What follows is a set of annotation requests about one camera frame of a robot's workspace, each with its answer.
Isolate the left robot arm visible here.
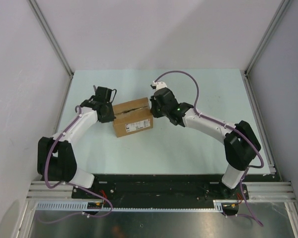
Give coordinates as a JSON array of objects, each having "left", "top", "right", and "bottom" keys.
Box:
[{"left": 37, "top": 86, "right": 117, "bottom": 198}]

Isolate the right aluminium frame post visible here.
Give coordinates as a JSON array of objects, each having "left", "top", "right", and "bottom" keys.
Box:
[{"left": 245, "top": 0, "right": 293, "bottom": 72}]

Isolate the left aluminium frame post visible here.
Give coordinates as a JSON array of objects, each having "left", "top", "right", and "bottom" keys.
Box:
[{"left": 26, "top": 0, "right": 74, "bottom": 76}]

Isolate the aluminium frame post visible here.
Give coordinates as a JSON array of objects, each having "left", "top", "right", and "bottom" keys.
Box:
[
  {"left": 26, "top": 0, "right": 74, "bottom": 76},
  {"left": 245, "top": 0, "right": 293, "bottom": 72}
]

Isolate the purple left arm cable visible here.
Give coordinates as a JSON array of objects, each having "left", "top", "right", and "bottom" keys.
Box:
[{"left": 37, "top": 106, "right": 114, "bottom": 224}]

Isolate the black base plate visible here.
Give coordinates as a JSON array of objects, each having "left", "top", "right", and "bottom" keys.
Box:
[{"left": 41, "top": 173, "right": 281, "bottom": 204}]

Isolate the brown cardboard express box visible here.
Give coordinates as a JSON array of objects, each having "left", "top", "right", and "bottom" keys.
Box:
[{"left": 113, "top": 98, "right": 153, "bottom": 138}]

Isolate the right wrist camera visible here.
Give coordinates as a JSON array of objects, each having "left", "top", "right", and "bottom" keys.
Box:
[{"left": 150, "top": 81, "right": 167, "bottom": 91}]

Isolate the grey slotted cable duct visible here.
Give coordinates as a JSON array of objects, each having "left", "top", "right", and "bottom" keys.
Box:
[{"left": 36, "top": 200, "right": 226, "bottom": 213}]

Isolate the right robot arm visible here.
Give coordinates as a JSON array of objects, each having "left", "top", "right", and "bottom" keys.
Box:
[{"left": 150, "top": 85, "right": 264, "bottom": 199}]

